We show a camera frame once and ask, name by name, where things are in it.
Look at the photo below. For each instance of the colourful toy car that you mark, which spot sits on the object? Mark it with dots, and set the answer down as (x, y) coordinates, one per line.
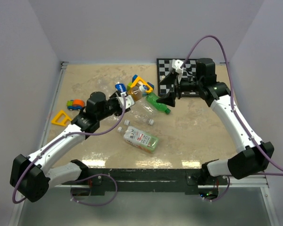
(75, 105)

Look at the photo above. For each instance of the aluminium frame rail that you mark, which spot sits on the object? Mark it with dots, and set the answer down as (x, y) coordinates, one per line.
(46, 129)

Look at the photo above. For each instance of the amber tea bottle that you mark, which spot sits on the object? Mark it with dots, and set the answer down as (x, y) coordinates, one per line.
(135, 93)

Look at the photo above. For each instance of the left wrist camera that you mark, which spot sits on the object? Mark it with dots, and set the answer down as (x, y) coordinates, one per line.
(126, 101)

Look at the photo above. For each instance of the green plastic bottle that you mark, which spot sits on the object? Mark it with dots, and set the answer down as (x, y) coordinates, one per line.
(152, 99)

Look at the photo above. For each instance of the clear bottle white cap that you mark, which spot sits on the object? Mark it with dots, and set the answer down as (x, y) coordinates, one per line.
(142, 117)
(112, 120)
(142, 106)

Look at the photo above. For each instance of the white green tea bottle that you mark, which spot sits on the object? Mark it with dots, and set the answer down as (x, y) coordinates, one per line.
(139, 138)

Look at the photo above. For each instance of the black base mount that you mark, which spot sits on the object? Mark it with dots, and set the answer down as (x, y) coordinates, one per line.
(145, 180)

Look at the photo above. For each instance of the white blue bottle cap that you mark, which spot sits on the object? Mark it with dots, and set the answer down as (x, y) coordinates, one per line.
(143, 89)

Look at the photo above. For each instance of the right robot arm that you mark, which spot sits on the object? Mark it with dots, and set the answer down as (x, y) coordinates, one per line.
(252, 152)

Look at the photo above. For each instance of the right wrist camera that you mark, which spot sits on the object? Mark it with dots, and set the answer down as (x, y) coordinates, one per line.
(176, 65)

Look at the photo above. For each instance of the yellow triangle toy block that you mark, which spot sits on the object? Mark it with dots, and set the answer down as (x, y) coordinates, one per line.
(137, 81)
(61, 119)

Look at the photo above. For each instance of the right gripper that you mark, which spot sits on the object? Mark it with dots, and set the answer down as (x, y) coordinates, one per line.
(169, 99)

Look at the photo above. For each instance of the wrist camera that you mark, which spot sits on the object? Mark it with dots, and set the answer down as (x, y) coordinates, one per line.
(126, 101)
(176, 65)

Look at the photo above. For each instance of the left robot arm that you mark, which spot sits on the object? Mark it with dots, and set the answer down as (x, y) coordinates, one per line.
(34, 175)

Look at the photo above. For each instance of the blue pepsi bottle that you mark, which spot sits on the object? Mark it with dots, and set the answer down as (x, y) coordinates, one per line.
(121, 89)

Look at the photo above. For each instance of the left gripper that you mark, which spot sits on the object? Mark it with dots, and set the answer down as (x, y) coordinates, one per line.
(116, 100)

